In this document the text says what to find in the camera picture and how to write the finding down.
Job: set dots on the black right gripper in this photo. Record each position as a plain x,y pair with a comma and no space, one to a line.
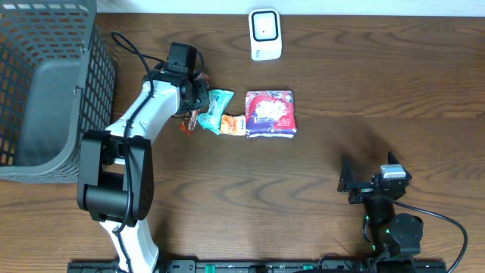
362,190

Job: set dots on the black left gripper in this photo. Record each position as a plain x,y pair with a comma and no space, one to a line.
201,93

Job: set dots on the teal green wipes pack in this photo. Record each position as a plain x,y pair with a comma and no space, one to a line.
218,101

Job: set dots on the red Top chocolate bar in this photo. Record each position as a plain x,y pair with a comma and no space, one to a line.
189,121

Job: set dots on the small orange tissue pack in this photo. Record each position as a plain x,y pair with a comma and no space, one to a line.
233,125

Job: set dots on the red purple sanitary pad pack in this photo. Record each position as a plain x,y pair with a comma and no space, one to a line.
270,113

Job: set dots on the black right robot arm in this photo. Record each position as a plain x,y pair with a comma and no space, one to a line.
396,238

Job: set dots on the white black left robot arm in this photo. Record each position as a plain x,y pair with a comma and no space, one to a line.
116,178

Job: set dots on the white barcode scanner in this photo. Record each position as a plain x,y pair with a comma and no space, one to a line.
265,34

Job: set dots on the dark grey plastic basket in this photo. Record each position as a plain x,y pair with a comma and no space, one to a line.
57,82

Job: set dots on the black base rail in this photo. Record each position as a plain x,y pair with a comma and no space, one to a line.
327,265

